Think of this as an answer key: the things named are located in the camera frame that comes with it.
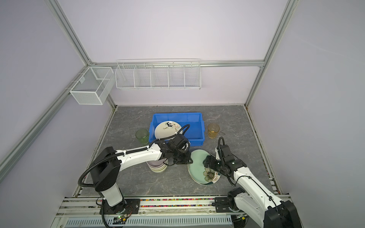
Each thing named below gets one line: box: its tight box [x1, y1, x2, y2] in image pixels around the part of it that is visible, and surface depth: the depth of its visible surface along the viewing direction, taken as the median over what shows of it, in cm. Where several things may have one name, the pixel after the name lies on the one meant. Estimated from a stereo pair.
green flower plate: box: [187, 149, 221, 186], surface depth 83 cm
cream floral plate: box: [154, 120, 183, 140], surface depth 106 cm
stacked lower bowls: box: [146, 161, 169, 173], surface depth 77 cm
